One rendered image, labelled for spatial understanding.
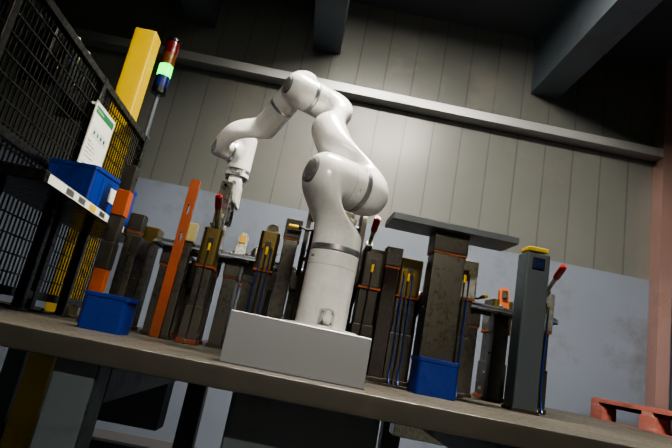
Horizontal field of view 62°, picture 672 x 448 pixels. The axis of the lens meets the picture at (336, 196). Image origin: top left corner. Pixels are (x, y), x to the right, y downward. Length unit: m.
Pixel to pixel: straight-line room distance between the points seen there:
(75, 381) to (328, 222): 0.61
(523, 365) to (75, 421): 1.12
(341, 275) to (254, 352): 0.28
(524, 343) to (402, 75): 2.75
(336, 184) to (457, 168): 2.67
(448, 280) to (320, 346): 0.58
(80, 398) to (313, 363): 0.43
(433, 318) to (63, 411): 0.93
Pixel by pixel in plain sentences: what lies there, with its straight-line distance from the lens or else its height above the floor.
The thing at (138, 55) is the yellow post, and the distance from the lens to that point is 2.75.
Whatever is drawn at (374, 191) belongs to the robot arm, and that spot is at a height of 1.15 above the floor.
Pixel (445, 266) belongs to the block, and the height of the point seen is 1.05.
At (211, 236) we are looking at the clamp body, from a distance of 1.76.
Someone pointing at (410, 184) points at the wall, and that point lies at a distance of 3.81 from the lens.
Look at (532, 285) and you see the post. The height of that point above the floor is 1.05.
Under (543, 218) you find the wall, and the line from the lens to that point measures 4.03.
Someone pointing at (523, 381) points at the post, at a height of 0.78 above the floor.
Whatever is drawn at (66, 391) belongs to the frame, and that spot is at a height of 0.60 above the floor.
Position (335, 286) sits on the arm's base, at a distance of 1.28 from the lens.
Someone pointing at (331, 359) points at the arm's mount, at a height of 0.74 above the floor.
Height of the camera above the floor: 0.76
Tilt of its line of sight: 15 degrees up
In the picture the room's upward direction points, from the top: 11 degrees clockwise
